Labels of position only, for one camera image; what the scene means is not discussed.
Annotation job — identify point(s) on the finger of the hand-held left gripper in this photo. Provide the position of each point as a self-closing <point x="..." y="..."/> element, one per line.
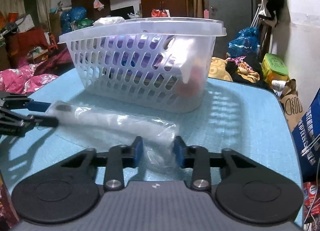
<point x="40" y="106"/>
<point x="45" y="121"/>

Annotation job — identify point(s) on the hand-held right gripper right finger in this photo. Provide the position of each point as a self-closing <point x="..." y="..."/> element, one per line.
<point x="178" y="151"/>

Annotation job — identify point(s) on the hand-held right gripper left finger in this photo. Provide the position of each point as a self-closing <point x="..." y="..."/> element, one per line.
<point x="138" y="151"/>

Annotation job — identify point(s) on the clear plastic bag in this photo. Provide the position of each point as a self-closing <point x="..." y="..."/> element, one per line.
<point x="112" y="121"/>

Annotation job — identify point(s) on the orange capped bottle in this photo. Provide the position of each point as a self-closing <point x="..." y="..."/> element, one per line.
<point x="193" y="83"/>

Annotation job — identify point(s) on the white plastic basket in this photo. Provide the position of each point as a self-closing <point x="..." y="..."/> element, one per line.
<point x="140" y="71"/>

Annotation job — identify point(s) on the purple tissue pack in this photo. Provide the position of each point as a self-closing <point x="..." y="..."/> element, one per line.
<point x="140" y="56"/>

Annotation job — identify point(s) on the pink floral blanket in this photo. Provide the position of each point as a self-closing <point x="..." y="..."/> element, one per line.
<point x="22" y="77"/>

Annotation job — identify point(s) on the maroon plaid blanket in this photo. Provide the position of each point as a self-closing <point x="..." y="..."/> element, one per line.
<point x="57" y="58"/>

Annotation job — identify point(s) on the red armchair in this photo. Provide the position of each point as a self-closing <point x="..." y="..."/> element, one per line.
<point x="30" y="40"/>

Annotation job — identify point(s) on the red printed packet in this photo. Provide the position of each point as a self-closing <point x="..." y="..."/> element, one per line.
<point x="7" y="201"/>

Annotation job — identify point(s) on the yellow patterned cloth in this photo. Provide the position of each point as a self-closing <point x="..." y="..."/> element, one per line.
<point x="217" y="67"/>

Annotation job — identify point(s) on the green plastic bag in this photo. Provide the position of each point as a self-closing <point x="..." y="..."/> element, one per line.
<point x="83" y="22"/>

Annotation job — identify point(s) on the blue plastic bag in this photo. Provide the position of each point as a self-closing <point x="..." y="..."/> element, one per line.
<point x="75" y="16"/>
<point x="243" y="42"/>

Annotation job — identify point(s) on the white hanging plastic bag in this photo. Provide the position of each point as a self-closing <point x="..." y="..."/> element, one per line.
<point x="98" y="3"/>

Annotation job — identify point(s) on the brown paper bag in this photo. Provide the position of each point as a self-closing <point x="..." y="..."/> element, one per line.
<point x="292" y="106"/>

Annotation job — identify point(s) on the black monitor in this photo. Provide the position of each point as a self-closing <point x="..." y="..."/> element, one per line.
<point x="123" y="12"/>

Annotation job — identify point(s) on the green box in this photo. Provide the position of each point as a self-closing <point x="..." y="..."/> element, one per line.
<point x="273" y="65"/>

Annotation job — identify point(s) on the white crumpled plastic bag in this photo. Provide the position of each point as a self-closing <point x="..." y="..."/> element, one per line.
<point x="133" y="15"/>

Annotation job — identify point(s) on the blue tote bag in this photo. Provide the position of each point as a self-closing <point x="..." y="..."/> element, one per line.
<point x="310" y="131"/>

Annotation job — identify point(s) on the orange red bag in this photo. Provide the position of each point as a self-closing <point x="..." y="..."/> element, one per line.
<point x="160" y="13"/>

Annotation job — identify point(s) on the pink box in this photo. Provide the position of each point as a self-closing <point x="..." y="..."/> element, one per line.
<point x="206" y="14"/>

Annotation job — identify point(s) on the red carton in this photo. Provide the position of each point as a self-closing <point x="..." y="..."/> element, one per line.
<point x="312" y="193"/>

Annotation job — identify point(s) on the grey door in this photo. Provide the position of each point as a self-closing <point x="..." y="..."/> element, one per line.
<point x="225" y="3"/>

